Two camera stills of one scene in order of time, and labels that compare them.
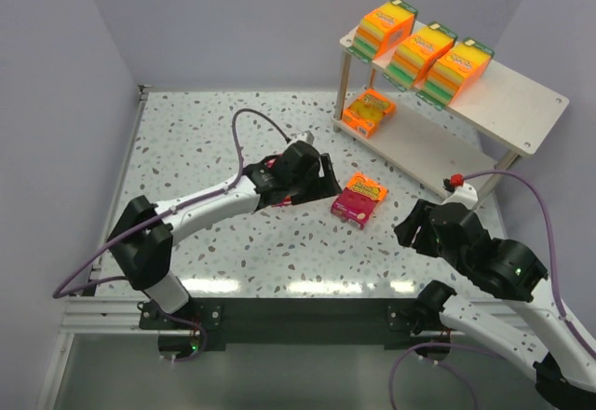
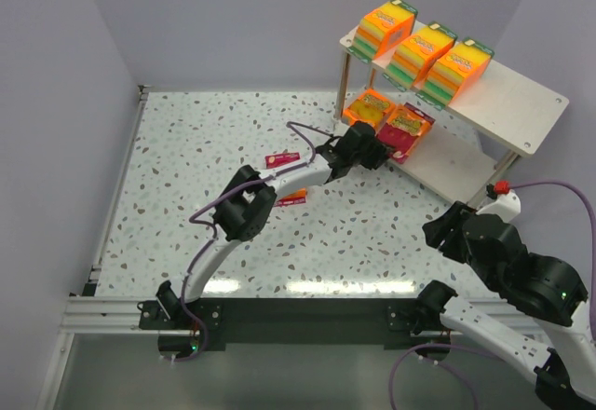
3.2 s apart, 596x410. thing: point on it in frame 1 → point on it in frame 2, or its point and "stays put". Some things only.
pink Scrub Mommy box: (358, 201) → (404, 129)
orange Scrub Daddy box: (286, 199) stays put
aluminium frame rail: (109, 315) stays put
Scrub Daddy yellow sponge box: (365, 112) stays put
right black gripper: (420, 225) → (443, 231)
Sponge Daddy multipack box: (382, 30) stays put
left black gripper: (318, 179) → (376, 150)
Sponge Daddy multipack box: (417, 54) stays put
